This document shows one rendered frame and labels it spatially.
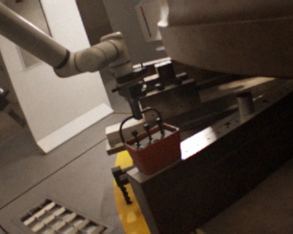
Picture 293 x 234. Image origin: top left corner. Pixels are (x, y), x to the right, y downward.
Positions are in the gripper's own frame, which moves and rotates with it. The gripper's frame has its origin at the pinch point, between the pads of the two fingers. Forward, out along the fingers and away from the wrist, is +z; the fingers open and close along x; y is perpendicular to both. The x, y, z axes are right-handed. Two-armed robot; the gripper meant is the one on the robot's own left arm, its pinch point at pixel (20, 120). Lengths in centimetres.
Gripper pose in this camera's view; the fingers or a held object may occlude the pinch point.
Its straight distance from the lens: 123.8
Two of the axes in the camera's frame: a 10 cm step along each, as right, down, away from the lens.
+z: 6.6, 6.7, 3.5
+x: -4.3, -0.5, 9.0
